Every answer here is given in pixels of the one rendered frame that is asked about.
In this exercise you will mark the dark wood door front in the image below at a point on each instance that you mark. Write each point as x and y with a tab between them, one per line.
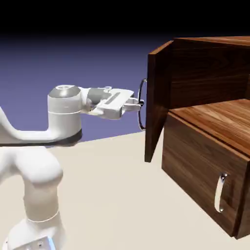
201	168

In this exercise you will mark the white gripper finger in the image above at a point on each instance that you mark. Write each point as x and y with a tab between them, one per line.
133	100
133	106

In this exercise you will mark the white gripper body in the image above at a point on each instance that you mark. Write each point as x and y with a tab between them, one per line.
114	103

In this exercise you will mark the dark wood hinged door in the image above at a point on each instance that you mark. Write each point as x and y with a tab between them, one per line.
156	101

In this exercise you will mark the dark wood cabinet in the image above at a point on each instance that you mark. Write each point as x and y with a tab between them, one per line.
211	109

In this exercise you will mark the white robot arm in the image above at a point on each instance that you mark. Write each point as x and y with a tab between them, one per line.
62	109

